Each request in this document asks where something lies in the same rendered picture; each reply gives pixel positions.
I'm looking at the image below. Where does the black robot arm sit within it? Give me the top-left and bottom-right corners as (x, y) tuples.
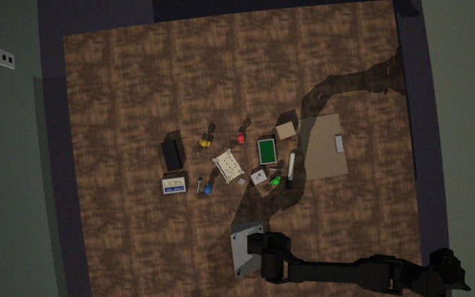
(247, 231), (466, 297)

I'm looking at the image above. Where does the cream inspection card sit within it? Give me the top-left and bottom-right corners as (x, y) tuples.
(212, 148), (244, 183)

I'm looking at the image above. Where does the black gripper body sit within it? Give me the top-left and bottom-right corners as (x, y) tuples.
(429, 248), (454, 297)

